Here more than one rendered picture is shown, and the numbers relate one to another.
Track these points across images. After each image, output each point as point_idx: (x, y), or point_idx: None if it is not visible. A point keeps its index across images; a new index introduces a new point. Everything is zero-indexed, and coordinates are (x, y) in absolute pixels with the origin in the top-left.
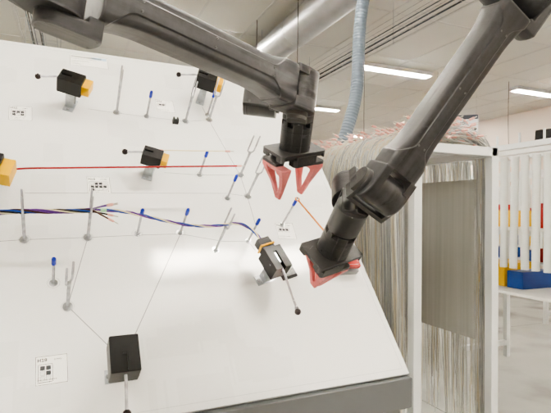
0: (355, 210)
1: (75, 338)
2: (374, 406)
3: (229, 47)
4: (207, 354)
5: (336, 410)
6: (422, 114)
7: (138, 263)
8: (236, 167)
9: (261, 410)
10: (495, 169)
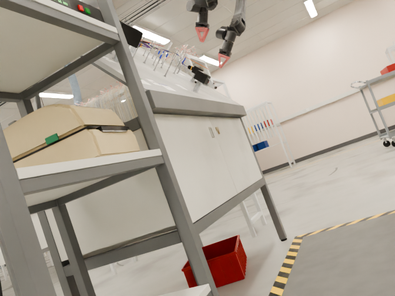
0: (234, 31)
1: (176, 83)
2: (241, 111)
3: None
4: (203, 92)
5: (237, 110)
6: (240, 4)
7: (163, 71)
8: (148, 56)
9: (227, 104)
10: (207, 67)
